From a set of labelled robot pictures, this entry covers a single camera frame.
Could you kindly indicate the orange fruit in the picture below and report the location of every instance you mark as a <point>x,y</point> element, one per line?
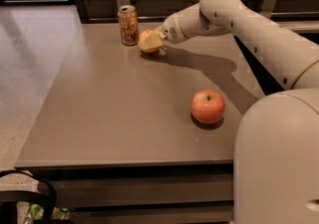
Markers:
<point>143,35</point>

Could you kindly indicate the orange La Croix can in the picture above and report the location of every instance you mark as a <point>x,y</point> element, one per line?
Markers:
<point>129,25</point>

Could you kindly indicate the red apple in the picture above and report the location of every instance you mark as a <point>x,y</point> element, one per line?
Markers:
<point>207,106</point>

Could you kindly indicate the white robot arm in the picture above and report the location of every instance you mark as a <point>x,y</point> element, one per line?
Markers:
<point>276,153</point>

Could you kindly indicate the grey table with drawers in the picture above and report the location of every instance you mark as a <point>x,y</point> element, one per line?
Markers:
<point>115,135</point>

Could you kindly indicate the green snack packet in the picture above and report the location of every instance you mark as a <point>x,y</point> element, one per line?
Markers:
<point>36,214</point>

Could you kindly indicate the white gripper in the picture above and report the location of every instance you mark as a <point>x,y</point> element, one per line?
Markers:
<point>171,31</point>

